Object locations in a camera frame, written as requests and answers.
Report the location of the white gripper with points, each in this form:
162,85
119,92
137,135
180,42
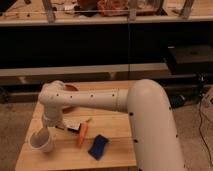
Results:
43,134

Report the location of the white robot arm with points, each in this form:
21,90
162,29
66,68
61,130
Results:
156,142

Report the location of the small black white box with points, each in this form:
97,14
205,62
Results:
70,126

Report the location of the orange carrot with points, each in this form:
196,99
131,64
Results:
82,133

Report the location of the blue sponge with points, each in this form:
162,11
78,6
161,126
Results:
97,148

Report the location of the wooden shelf unit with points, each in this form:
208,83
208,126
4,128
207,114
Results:
34,51

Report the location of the black box on shelf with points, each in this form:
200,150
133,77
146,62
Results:
190,59

